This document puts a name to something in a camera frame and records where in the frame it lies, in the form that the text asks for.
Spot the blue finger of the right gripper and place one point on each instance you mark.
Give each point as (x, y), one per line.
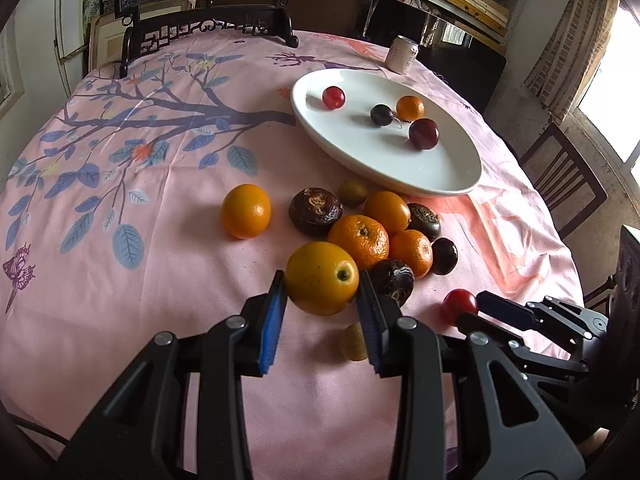
(506, 311)
(468, 323)

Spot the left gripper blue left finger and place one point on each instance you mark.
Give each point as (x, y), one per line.
(270, 322)

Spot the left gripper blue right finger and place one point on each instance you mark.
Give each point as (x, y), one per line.
(377, 316)

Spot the red cherry tomato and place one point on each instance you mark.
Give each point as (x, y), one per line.
(457, 302)
(333, 98)

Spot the tan longan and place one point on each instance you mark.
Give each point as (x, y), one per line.
(352, 344)

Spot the yellow orange citrus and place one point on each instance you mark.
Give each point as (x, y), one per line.
(321, 278)

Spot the dark cherry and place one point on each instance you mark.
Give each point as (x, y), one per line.
(382, 115)
(445, 256)

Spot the dark red plum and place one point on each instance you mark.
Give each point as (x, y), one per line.
(424, 134)

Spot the large orange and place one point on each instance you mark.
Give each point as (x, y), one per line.
(410, 108)

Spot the mandarin centre right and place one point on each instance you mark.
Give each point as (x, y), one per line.
(414, 249)

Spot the mandarin with green stem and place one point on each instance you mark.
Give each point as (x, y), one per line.
(364, 238)

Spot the small orange far left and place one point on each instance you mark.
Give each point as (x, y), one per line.
(246, 211)

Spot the small round orange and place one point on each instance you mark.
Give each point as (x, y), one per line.
(389, 209)

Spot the dark water chestnut right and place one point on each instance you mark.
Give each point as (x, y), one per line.
(424, 220)

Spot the greenish small fruit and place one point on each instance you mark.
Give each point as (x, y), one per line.
(353, 192)

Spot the dark wooden chair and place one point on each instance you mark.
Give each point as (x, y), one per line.
(566, 174)

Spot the pink printed tablecloth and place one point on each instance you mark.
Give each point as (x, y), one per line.
(110, 233)

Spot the white round plate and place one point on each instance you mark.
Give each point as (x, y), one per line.
(386, 155)

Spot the bamboo curtain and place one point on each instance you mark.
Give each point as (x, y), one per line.
(572, 55)

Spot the white beverage can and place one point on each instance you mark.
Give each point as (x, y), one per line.
(401, 54)

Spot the round deer screen ornament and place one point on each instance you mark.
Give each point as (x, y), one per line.
(148, 35)

